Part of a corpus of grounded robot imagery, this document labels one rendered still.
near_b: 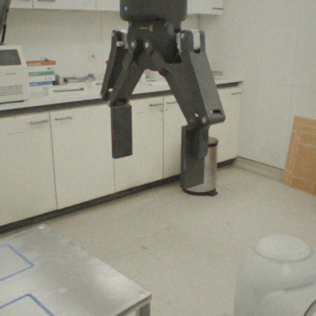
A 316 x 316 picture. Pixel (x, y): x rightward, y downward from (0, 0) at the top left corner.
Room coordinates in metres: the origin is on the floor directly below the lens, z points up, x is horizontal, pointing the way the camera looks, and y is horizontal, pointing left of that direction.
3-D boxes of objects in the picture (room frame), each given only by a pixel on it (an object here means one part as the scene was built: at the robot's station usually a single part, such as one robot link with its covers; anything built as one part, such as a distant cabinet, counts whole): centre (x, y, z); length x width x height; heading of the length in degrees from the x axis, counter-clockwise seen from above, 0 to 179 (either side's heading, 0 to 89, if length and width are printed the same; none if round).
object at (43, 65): (3.16, 0.89, 1.10); 0.24 x 0.13 x 0.10; 128
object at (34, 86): (3.14, 0.93, 0.94); 0.23 x 0.13 x 0.07; 134
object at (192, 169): (0.42, -0.04, 1.22); 0.03 x 0.01 x 0.07; 129
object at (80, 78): (3.32, 0.61, 0.97); 0.24 x 0.12 x 0.13; 118
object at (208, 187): (3.29, -0.40, 0.23); 0.38 x 0.31 x 0.46; 39
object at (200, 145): (0.40, -0.05, 1.25); 0.03 x 0.01 x 0.05; 39
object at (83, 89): (2.95, 0.65, 0.93); 0.30 x 0.10 x 0.06; 121
